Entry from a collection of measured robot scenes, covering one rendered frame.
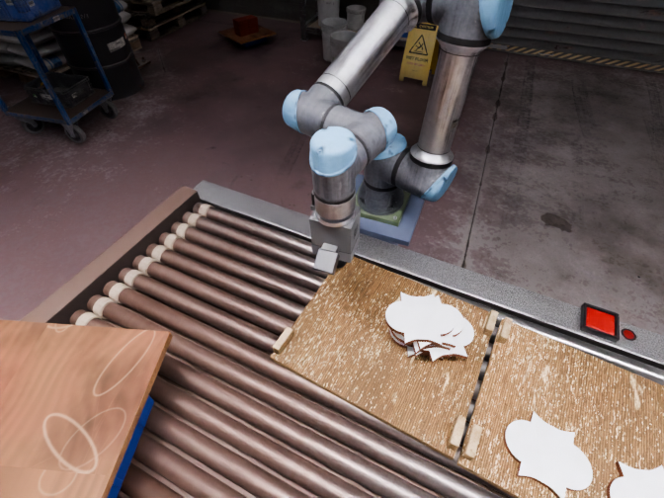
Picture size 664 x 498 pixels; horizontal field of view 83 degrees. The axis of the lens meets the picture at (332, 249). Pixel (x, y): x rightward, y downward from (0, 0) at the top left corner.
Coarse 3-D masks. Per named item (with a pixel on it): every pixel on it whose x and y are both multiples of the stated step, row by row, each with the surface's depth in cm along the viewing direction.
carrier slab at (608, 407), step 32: (512, 352) 82; (544, 352) 82; (576, 352) 82; (512, 384) 77; (544, 384) 77; (576, 384) 77; (608, 384) 77; (640, 384) 77; (480, 416) 73; (512, 416) 73; (544, 416) 73; (576, 416) 73; (608, 416) 73; (640, 416) 73; (480, 448) 69; (608, 448) 69; (640, 448) 69; (512, 480) 66; (608, 480) 66
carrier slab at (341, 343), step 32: (320, 288) 94; (352, 288) 94; (384, 288) 94; (416, 288) 94; (320, 320) 88; (352, 320) 88; (384, 320) 88; (480, 320) 88; (288, 352) 82; (320, 352) 82; (352, 352) 82; (384, 352) 82; (480, 352) 82; (320, 384) 77; (352, 384) 77; (384, 384) 77; (416, 384) 77; (448, 384) 77; (384, 416) 73; (416, 416) 73; (448, 416) 73; (448, 448) 69
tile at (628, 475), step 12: (624, 468) 66; (660, 468) 66; (612, 480) 66; (624, 480) 65; (636, 480) 65; (648, 480) 65; (660, 480) 65; (612, 492) 64; (624, 492) 64; (636, 492) 64; (648, 492) 64; (660, 492) 64
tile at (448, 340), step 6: (438, 300) 84; (450, 306) 83; (456, 312) 82; (456, 318) 81; (462, 318) 81; (456, 324) 80; (462, 324) 80; (456, 330) 79; (444, 336) 78; (450, 336) 78; (420, 342) 77; (426, 342) 77; (444, 342) 77; (450, 342) 77; (420, 348) 76
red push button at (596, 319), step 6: (588, 312) 90; (594, 312) 90; (600, 312) 90; (588, 318) 89; (594, 318) 89; (600, 318) 89; (606, 318) 89; (612, 318) 89; (588, 324) 88; (594, 324) 88; (600, 324) 88; (606, 324) 88; (612, 324) 88; (600, 330) 87; (606, 330) 87; (612, 330) 87
